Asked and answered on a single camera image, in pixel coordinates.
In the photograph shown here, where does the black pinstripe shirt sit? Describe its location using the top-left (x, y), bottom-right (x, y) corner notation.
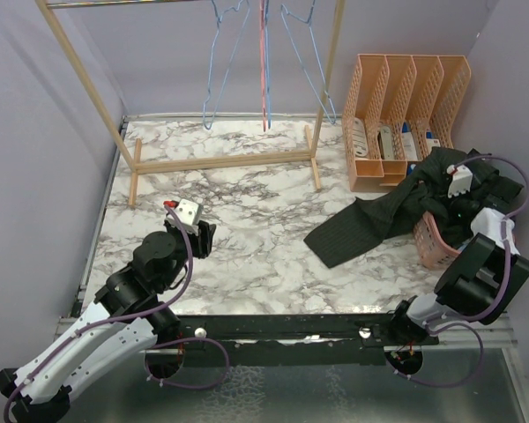
top-left (304, 147), bottom-right (524, 268)

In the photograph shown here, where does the blue hanger of black shirt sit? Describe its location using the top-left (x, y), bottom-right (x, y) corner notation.
top-left (202, 1), bottom-right (251, 130)

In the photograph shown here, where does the blue wire hanger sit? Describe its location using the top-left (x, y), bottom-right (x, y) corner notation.
top-left (279, 1), bottom-right (337, 124)
top-left (262, 0), bottom-right (272, 130)

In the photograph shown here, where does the pink wire hanger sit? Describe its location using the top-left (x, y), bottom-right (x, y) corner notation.
top-left (258, 0), bottom-right (267, 132)

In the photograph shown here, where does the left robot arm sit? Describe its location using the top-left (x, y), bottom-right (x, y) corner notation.
top-left (0, 215), bottom-right (216, 422)

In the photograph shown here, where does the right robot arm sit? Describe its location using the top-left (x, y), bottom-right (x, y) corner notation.
top-left (387, 207), bottom-right (529, 345)

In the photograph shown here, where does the pink laundry basket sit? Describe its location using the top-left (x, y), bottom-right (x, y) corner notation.
top-left (414, 212), bottom-right (460, 270)

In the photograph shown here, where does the wooden clothes rack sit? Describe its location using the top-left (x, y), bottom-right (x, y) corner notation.
top-left (35, 1), bottom-right (346, 207)

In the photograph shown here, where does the orange file organizer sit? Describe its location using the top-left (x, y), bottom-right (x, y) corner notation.
top-left (341, 54), bottom-right (472, 192)

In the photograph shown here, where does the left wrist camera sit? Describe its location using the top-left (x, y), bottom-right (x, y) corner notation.
top-left (163, 199), bottom-right (204, 234)

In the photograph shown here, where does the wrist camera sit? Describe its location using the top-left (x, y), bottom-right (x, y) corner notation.
top-left (163, 199), bottom-right (204, 234)
top-left (446, 165), bottom-right (473, 198)

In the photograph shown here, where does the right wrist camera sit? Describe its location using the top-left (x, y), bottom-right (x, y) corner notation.
top-left (446, 165), bottom-right (473, 198)

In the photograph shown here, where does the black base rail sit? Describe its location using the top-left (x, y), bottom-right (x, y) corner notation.
top-left (147, 313), bottom-right (438, 367)

